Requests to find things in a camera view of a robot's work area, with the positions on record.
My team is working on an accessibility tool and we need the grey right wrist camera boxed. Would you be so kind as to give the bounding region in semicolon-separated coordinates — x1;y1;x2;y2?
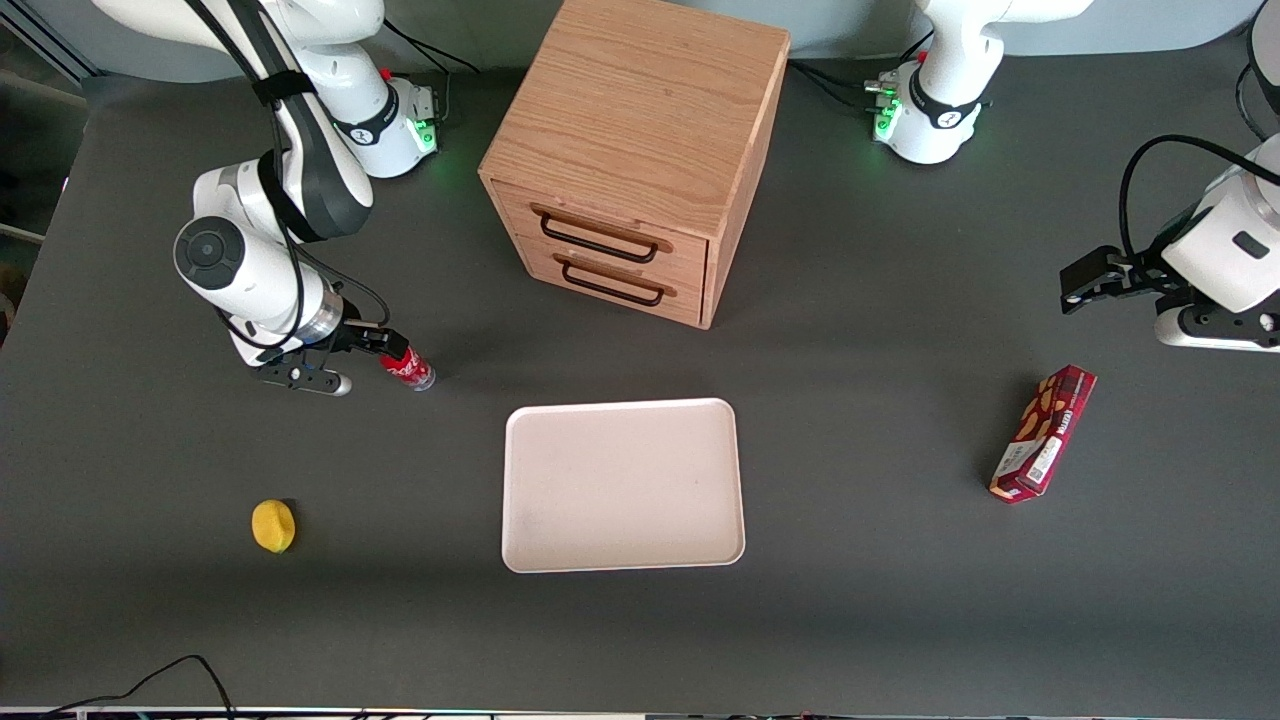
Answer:
258;362;353;397

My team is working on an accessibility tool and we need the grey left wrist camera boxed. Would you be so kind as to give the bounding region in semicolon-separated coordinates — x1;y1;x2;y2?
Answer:
1155;298;1280;353

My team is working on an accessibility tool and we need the wooden drawer cabinet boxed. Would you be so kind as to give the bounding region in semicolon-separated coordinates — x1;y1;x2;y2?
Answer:
478;0;792;331

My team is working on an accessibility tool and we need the wooden drawer front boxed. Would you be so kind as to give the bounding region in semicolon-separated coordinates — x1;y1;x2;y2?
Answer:
514;236;705;327
492;182;710;287

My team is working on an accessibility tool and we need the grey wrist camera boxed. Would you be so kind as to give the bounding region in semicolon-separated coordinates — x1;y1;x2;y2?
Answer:
1155;298;1280;353
258;362;353;397

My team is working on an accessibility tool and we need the yellow lemon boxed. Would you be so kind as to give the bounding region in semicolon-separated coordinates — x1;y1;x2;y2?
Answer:
251;499;297;554

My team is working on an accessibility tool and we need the black looping left arm cable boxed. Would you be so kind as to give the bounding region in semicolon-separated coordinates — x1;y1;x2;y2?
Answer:
1118;135;1280;266

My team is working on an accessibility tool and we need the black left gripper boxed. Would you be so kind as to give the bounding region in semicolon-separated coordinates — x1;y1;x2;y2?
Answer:
1060;245;1193;316

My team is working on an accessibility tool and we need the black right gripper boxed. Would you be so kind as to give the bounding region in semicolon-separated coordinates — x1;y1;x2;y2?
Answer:
318;316;413;365

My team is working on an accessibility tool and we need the black arm base cable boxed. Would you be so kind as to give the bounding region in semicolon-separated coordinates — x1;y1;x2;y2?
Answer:
788;58;883;113
383;18;481;77

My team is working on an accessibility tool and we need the red snack box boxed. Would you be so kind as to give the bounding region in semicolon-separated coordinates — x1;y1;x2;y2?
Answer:
988;364;1098;505

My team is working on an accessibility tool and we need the white rectangular tray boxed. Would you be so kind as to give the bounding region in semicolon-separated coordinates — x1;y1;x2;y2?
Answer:
500;398;747;575

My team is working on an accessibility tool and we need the black metal drawer handle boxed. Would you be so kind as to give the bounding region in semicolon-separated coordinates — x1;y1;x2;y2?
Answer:
539;212;661;265
561;258;667;308

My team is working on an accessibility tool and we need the black left arm base cable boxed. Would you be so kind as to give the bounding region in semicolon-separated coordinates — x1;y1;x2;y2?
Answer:
788;58;883;113

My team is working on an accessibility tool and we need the black right arm base cable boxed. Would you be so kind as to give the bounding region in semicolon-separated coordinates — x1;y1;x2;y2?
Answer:
383;18;481;77

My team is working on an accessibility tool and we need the thin black table edge cable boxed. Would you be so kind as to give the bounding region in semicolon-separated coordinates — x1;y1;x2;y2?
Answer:
40;654;237;720

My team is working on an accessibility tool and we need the grey aluminium frame rail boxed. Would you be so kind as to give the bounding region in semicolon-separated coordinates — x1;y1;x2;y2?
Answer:
0;0;101;89

